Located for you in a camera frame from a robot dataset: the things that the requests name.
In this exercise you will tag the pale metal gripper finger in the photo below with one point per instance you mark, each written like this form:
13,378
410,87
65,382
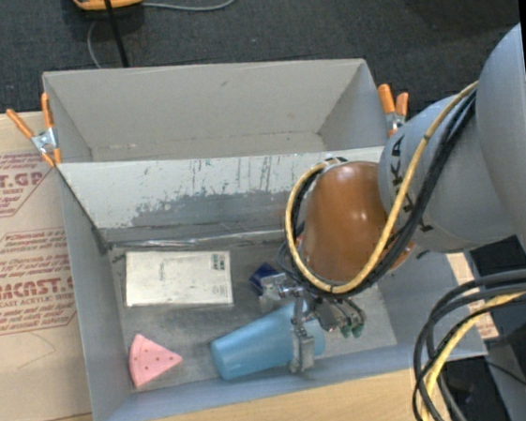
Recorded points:
303,353
298,316

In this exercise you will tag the dark blue small block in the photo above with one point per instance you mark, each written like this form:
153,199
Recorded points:
261,277

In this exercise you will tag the light blue plastic cup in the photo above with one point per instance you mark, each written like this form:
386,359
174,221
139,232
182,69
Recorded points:
252,347

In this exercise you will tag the white flat box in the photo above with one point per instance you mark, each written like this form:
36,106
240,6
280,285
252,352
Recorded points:
176,278

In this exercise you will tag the pink wedge with dots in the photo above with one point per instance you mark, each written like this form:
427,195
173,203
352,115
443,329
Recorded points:
148,361

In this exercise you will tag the grey metal bin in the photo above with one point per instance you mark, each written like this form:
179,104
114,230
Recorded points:
158,202

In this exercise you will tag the brown cardboard board red print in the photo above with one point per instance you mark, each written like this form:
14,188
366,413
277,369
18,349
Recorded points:
35,367

